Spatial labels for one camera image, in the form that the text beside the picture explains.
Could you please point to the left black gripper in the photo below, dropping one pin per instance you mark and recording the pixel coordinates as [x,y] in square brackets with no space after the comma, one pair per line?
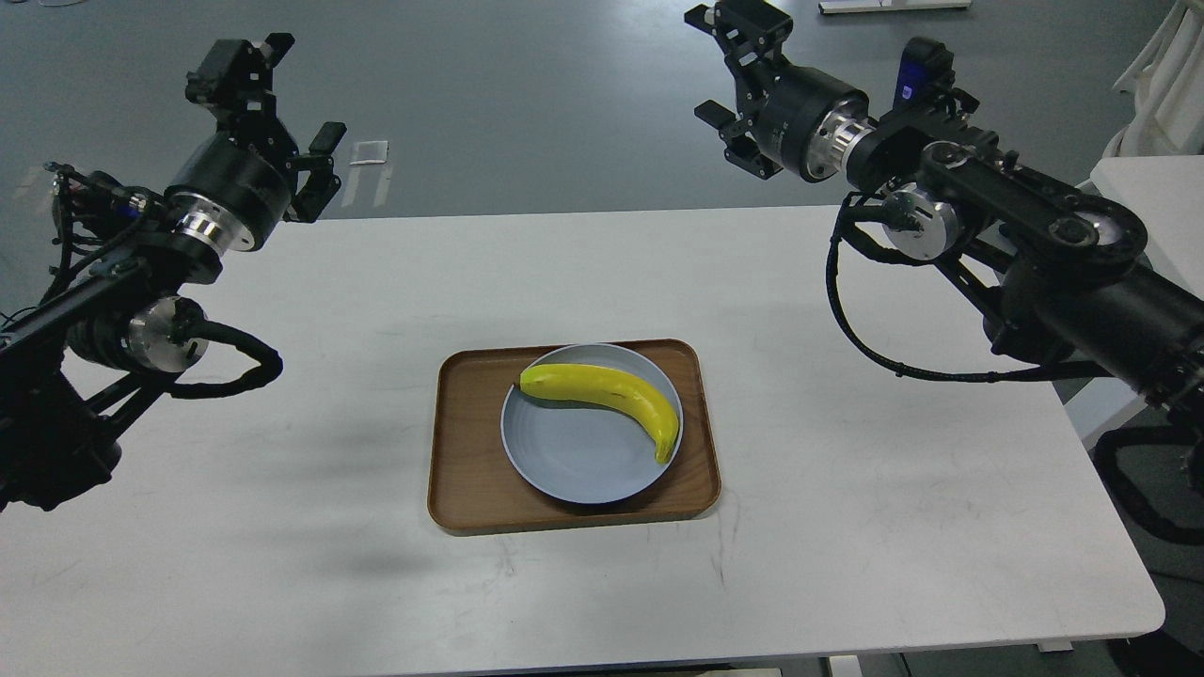
[226,196]

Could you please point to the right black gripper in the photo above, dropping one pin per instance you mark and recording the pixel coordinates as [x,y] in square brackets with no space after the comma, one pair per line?
[800,119]

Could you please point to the yellow banana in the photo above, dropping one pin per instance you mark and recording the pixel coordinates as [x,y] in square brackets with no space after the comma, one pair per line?
[609,388]

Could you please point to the light blue plate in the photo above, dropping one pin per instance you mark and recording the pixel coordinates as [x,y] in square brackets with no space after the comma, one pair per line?
[579,452]

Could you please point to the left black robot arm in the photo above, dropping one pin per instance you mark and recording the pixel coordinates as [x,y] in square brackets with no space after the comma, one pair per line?
[113,333]

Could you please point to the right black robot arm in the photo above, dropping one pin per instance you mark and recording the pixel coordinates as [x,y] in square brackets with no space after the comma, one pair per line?
[1054,273]

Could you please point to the brown wooden tray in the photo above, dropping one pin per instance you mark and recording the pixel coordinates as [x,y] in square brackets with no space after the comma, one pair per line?
[474,490]

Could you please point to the white side table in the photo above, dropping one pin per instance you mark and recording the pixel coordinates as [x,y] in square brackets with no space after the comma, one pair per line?
[1165,193]

